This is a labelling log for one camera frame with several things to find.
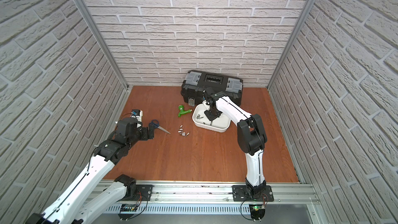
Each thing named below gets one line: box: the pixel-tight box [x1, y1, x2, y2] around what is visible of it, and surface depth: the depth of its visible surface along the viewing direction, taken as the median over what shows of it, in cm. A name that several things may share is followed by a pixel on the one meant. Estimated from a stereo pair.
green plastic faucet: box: [177, 104, 193, 118], surface depth 105 cm
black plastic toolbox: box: [180, 70, 244, 107], surface depth 101 cm
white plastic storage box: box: [192, 103, 232, 133], surface depth 101 cm
